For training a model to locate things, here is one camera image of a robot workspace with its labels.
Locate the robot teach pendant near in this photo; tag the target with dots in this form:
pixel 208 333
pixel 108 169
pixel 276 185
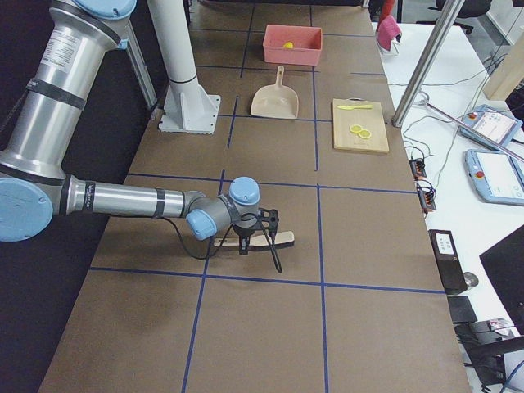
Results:
pixel 496 177

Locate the yellow-green plastic knife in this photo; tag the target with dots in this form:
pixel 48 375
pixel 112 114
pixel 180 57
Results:
pixel 355 107

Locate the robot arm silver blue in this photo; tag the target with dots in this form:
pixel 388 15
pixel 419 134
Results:
pixel 102 148

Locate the aluminium extrusion rail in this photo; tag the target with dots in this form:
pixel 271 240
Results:
pixel 131 46

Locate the robot teach pendant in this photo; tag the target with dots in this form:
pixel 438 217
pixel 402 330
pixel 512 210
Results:
pixel 495 125
pixel 496 177

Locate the pink white object on desk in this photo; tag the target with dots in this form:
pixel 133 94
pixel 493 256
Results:
pixel 387 35

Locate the orange black connector board near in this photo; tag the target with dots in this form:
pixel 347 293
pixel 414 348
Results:
pixel 426 195

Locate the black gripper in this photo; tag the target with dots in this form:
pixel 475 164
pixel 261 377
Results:
pixel 244 232

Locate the robot teach pendant far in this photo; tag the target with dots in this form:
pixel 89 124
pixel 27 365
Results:
pixel 495 125

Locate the beige hand brush black bristles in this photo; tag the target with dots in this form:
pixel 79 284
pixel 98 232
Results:
pixel 259 243

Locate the lemon slice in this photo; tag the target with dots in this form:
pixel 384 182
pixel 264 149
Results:
pixel 356 128
pixel 365 134

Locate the lemon slice upper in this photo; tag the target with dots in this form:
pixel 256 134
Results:
pixel 356 128

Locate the lemon slice lower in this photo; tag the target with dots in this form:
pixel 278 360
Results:
pixel 365 134

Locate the orange black connector board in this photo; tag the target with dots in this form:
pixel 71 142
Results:
pixel 426 195
pixel 417 166

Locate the orange black connector board far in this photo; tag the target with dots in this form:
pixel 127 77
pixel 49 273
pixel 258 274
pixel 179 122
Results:
pixel 417 166

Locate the black monitor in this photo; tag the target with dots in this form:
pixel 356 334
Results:
pixel 503 264

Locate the black box white label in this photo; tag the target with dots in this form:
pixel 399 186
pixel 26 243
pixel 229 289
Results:
pixel 447 261

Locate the aluminium frame post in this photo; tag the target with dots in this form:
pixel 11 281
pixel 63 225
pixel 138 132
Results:
pixel 437 37

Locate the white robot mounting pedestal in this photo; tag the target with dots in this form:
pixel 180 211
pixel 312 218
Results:
pixel 188 108

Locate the pink plastic bin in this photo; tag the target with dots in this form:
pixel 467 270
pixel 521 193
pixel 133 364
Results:
pixel 308 45

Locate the beige plastic dustpan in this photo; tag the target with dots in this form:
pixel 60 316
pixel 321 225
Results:
pixel 276 100

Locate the wooden cutting board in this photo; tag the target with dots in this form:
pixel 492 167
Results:
pixel 372 120

